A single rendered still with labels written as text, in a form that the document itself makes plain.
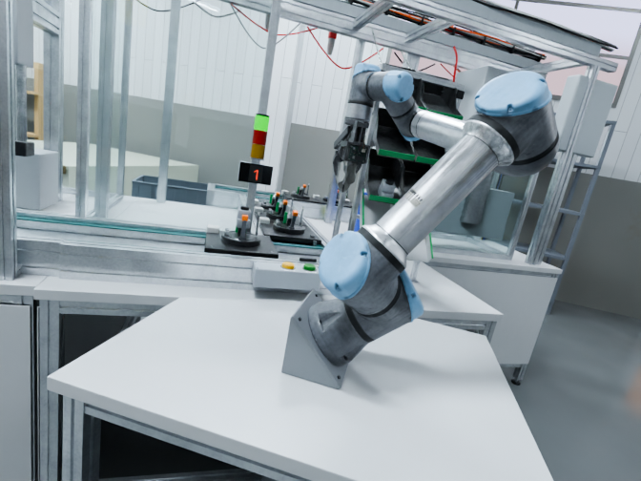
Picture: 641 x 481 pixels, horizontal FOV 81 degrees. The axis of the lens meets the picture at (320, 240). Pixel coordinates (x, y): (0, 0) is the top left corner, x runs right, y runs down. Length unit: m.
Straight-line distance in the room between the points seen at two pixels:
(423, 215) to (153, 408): 0.58
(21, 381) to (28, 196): 0.88
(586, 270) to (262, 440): 5.28
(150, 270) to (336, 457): 0.77
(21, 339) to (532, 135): 1.32
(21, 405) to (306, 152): 4.44
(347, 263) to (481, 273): 1.83
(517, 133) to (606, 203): 4.90
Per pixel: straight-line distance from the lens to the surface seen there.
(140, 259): 1.22
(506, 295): 2.63
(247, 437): 0.71
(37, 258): 1.29
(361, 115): 1.12
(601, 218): 5.64
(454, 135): 0.99
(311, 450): 0.70
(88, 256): 1.24
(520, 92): 0.77
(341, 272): 0.67
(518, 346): 2.91
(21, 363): 1.36
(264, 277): 1.14
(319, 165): 5.22
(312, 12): 2.48
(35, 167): 1.98
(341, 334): 0.81
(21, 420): 1.47
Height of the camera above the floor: 1.34
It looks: 14 degrees down
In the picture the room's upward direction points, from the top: 10 degrees clockwise
